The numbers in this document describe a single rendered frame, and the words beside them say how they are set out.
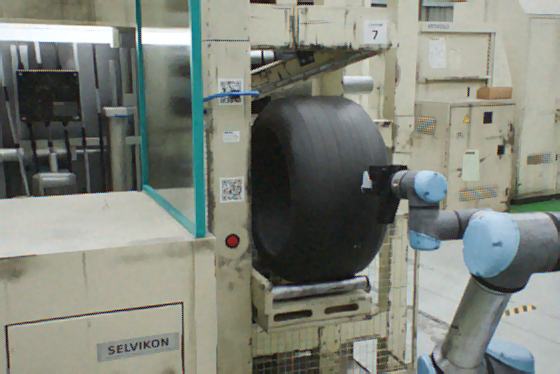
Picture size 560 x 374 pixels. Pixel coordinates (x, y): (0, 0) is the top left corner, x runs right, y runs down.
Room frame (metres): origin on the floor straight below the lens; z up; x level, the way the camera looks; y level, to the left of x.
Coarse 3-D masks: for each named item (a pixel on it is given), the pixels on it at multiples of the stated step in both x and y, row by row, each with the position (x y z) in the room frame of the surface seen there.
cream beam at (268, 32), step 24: (264, 24) 2.35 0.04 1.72; (288, 24) 2.38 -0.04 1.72; (312, 24) 2.41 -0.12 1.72; (336, 24) 2.45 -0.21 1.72; (360, 24) 2.48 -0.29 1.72; (264, 48) 2.36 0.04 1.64; (288, 48) 2.39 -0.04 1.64; (312, 48) 2.42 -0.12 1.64; (336, 48) 2.45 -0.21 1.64; (360, 48) 2.48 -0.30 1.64; (384, 48) 2.52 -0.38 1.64
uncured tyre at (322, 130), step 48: (288, 96) 2.19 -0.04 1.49; (336, 96) 2.22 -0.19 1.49; (288, 144) 2.01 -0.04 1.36; (336, 144) 1.98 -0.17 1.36; (384, 144) 2.08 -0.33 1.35; (288, 192) 2.49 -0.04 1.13; (336, 192) 1.93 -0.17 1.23; (288, 240) 2.00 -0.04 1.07; (336, 240) 1.94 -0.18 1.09; (384, 240) 2.06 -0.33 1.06
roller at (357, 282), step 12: (348, 276) 2.12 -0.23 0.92; (360, 276) 2.12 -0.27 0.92; (276, 288) 2.01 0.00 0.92; (288, 288) 2.02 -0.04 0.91; (300, 288) 2.04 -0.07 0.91; (312, 288) 2.05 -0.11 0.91; (324, 288) 2.06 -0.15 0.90; (336, 288) 2.08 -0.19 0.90; (348, 288) 2.09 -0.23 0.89; (360, 288) 2.11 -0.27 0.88
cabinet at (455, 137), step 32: (416, 128) 6.72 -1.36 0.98; (448, 128) 6.38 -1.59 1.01; (480, 128) 6.58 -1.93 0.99; (512, 128) 6.80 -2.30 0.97; (416, 160) 6.71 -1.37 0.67; (448, 160) 6.39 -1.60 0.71; (480, 160) 6.59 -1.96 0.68; (512, 160) 6.82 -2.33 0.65; (448, 192) 6.40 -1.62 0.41; (480, 192) 6.60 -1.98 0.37
